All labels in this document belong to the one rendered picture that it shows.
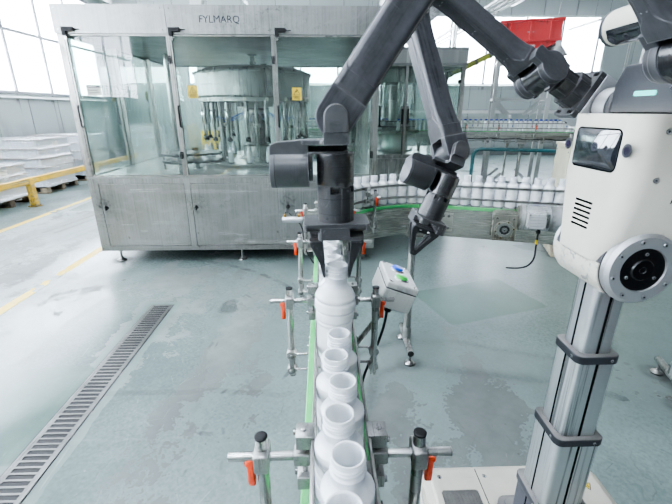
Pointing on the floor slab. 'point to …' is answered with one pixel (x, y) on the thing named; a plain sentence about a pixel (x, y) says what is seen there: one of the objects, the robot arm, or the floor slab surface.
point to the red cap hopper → (532, 29)
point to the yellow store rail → (38, 181)
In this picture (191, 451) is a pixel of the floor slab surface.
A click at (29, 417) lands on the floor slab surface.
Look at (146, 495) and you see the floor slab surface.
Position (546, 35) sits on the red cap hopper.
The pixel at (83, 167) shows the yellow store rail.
